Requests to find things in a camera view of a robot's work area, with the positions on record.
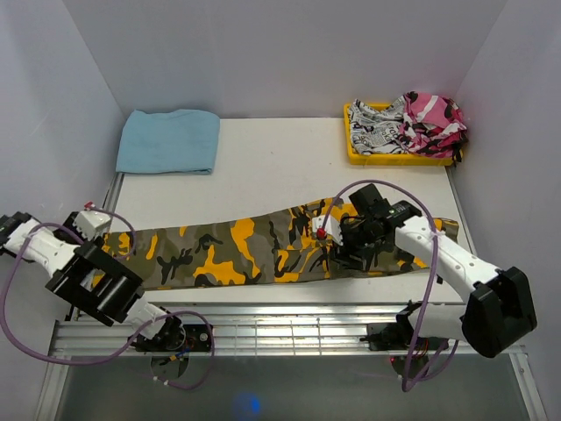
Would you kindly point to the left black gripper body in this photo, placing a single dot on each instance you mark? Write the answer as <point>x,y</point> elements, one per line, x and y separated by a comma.
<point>67,236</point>

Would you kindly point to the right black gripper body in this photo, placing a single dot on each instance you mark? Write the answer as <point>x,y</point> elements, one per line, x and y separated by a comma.
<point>356,239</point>

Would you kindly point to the yellow camouflage trousers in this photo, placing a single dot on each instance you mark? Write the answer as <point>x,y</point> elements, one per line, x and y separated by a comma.
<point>275,248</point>

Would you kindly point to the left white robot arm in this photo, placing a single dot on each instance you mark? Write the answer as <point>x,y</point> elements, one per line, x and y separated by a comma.
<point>85,276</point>

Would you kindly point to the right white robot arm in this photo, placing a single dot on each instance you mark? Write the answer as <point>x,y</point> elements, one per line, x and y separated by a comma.
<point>497,309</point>

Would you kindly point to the newspaper print trousers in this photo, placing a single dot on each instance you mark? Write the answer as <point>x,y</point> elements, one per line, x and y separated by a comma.
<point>376,132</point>

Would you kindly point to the pink camouflage trousers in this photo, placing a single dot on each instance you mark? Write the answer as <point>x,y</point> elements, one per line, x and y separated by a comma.
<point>432,127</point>

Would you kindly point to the yellow plastic tray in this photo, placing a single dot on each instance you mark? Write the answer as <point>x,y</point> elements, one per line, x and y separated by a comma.
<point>403,159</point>

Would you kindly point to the folded light blue cloth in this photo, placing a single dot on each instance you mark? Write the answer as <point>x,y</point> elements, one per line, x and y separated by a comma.
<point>182,141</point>

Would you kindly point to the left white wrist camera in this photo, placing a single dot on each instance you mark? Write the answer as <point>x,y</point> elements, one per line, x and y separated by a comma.
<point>91,222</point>

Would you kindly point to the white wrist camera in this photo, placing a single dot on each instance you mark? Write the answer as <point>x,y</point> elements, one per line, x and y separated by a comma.
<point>91,222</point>
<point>327,227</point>

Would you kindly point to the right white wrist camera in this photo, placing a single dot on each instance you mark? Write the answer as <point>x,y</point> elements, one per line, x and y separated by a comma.
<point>327,227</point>

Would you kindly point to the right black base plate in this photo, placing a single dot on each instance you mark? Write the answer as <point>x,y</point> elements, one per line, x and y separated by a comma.
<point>393,336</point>

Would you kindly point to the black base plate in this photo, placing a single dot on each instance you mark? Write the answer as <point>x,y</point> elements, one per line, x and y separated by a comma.
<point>193,338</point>
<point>393,336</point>

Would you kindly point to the aluminium mounting rail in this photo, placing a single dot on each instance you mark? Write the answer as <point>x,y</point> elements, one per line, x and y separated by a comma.
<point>254,331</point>

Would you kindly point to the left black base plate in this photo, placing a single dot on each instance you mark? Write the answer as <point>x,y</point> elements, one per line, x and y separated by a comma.
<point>193,338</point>

